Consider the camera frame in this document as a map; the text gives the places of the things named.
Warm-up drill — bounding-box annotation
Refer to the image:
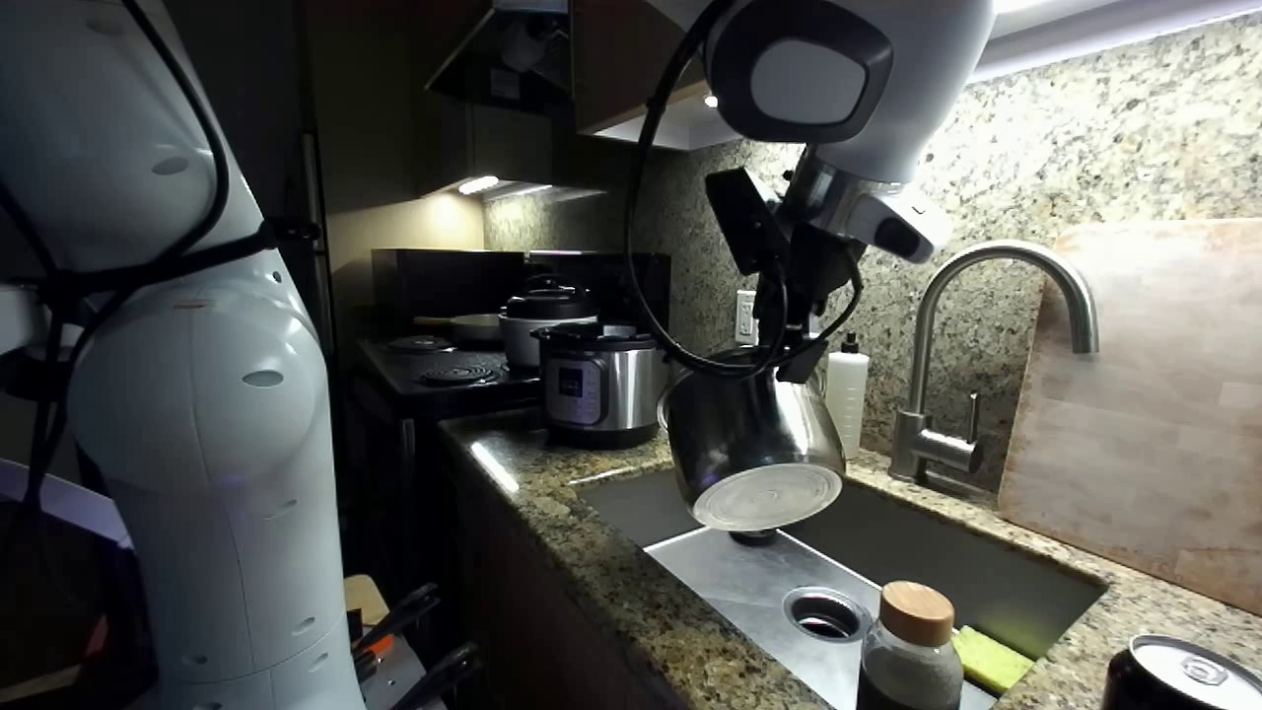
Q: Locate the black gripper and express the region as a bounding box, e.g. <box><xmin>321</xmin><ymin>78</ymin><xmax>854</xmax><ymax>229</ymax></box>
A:
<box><xmin>751</xmin><ymin>213</ymin><xmax>865</xmax><ymax>385</ymax></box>

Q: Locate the white black cooker pot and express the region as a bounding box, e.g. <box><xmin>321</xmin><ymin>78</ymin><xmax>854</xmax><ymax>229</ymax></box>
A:
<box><xmin>495</xmin><ymin>287</ymin><xmax>595</xmax><ymax>374</ymax></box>

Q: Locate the stainless steel sink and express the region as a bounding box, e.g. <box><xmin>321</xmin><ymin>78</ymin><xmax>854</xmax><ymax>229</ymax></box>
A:
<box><xmin>572</xmin><ymin>438</ymin><xmax>1111</xmax><ymax>710</ymax></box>

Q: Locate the white soap bottle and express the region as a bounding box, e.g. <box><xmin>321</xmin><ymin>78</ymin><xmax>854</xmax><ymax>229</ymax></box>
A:
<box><xmin>825</xmin><ymin>331</ymin><xmax>877</xmax><ymax>467</ymax></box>

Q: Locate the silver gooseneck faucet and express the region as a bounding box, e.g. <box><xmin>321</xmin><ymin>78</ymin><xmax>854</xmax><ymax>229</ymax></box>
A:
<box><xmin>887</xmin><ymin>238</ymin><xmax>1104</xmax><ymax>502</ymax></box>

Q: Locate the black silver pressure cooker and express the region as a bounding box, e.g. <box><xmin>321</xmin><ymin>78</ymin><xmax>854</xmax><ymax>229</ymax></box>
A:
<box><xmin>536</xmin><ymin>320</ymin><xmax>670</xmax><ymax>448</ymax></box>

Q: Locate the glass bottle with cork lid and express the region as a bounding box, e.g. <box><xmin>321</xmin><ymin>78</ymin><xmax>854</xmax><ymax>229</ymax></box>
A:
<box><xmin>854</xmin><ymin>576</ymin><xmax>965</xmax><ymax>710</ymax></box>

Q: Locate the dark upper kitchen cabinet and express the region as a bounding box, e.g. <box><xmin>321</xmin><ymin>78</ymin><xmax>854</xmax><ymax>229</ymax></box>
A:
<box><xmin>568</xmin><ymin>0</ymin><xmax>743</xmax><ymax>153</ymax></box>

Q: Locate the dark kitchen cabinet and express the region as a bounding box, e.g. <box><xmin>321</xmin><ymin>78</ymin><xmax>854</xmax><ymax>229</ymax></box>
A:
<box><xmin>568</xmin><ymin>0</ymin><xmax>743</xmax><ymax>153</ymax></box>
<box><xmin>436</xmin><ymin>431</ymin><xmax>685</xmax><ymax>710</ymax></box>

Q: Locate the black stove top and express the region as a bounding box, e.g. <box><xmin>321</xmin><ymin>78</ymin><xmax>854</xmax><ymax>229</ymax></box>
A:
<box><xmin>350</xmin><ymin>326</ymin><xmax>547</xmax><ymax>410</ymax></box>

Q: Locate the dark lower kitchen cabinet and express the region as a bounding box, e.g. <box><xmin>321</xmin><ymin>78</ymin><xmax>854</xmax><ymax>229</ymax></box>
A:
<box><xmin>436</xmin><ymin>431</ymin><xmax>685</xmax><ymax>710</ymax></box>

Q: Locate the green sponge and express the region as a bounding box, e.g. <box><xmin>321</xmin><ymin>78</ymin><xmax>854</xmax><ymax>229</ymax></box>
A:
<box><xmin>954</xmin><ymin>623</ymin><xmax>1040</xmax><ymax>698</ymax></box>

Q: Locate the wooden cutting board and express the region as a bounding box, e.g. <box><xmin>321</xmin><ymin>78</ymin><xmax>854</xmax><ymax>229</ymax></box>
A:
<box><xmin>994</xmin><ymin>213</ymin><xmax>1262</xmax><ymax>621</ymax></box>

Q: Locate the under-cabinet light strip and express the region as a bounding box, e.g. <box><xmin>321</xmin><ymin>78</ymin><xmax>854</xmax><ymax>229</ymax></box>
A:
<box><xmin>979</xmin><ymin>0</ymin><xmax>1262</xmax><ymax>82</ymax></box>

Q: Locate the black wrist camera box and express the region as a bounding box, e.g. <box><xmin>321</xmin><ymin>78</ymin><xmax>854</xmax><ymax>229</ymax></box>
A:
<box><xmin>702</xmin><ymin>164</ymin><xmax>777</xmax><ymax>280</ymax></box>

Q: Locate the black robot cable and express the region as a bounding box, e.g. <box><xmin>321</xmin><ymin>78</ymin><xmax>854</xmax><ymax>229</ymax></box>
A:
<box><xmin>622</xmin><ymin>0</ymin><xmax>871</xmax><ymax>380</ymax></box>

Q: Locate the black tool handle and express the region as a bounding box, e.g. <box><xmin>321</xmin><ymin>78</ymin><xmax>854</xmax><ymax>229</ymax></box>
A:
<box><xmin>385</xmin><ymin>639</ymin><xmax>486</xmax><ymax>710</ymax></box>
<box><xmin>350</xmin><ymin>580</ymin><xmax>446</xmax><ymax>661</ymax></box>

